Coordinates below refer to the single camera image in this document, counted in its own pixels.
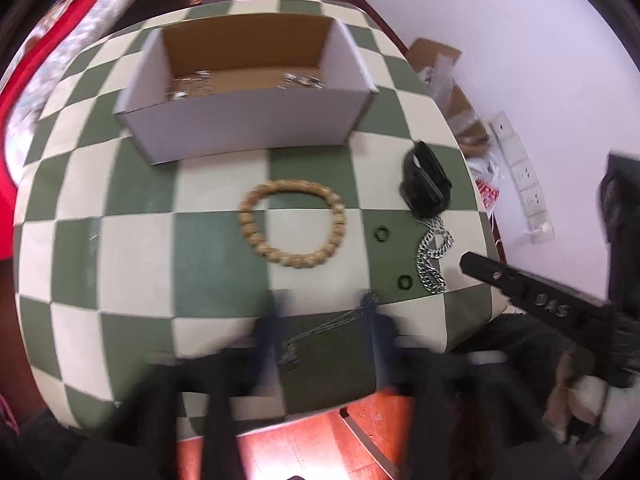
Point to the green cream checkered tablecloth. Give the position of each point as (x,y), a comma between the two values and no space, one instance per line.
(150,260)

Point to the red blanket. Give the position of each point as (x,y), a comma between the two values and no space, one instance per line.
(10,110)

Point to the silver jewelry piece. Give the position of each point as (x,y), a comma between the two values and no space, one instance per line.
(192,80)
(302,80)

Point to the white power strip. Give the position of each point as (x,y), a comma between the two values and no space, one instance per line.
(525,177)

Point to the grey metal table leg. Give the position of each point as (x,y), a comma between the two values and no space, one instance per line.
(370,442)

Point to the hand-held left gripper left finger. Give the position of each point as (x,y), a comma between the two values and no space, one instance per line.
(264,332)

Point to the clear plastic wrap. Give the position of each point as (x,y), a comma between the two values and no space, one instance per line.
(440,77)

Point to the white cardboard box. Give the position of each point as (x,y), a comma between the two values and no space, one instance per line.
(240,125)

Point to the brown cardboard box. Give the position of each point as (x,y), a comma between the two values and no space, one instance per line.
(462,105)

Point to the floral quilt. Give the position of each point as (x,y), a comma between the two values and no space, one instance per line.
(95,20)

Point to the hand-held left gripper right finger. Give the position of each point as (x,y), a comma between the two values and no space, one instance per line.
(381,340)

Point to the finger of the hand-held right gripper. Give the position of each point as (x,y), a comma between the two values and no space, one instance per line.
(530,294)

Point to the red white plastic bag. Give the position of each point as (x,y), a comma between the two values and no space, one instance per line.
(487,192)

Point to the beige fluffy slipper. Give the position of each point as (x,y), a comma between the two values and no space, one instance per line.
(587,400)

